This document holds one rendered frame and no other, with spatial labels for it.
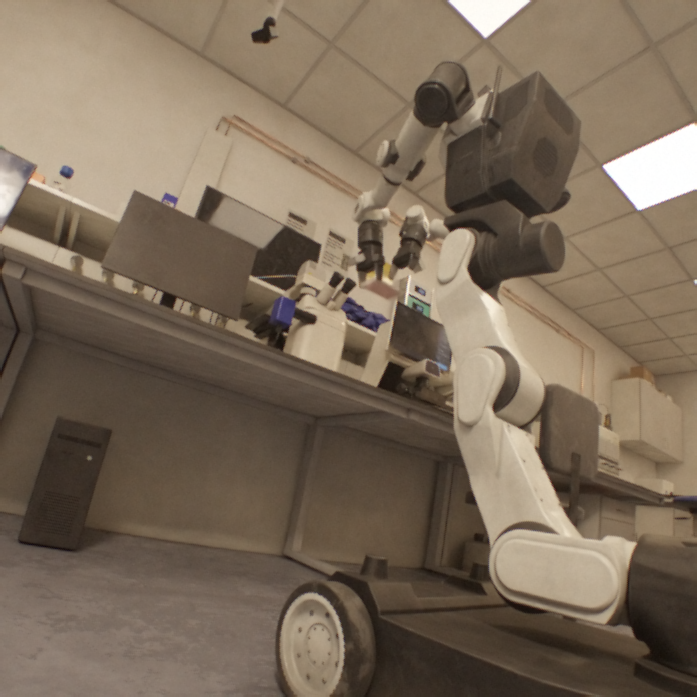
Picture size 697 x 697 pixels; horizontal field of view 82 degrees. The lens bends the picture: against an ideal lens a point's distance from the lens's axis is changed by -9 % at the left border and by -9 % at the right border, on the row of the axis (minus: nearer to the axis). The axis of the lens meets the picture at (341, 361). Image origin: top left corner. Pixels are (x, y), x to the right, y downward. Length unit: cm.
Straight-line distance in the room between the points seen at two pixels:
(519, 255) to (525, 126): 31
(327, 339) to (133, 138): 167
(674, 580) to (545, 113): 97
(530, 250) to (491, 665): 75
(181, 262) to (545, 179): 127
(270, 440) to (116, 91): 208
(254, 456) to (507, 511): 165
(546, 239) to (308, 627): 87
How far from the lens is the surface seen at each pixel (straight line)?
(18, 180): 194
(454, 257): 105
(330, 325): 162
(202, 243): 183
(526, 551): 75
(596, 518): 350
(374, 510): 271
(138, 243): 176
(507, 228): 104
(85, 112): 278
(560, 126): 125
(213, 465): 221
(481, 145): 117
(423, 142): 130
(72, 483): 158
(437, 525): 296
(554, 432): 195
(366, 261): 149
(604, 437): 367
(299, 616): 83
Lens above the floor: 33
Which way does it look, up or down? 18 degrees up
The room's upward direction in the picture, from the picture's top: 11 degrees clockwise
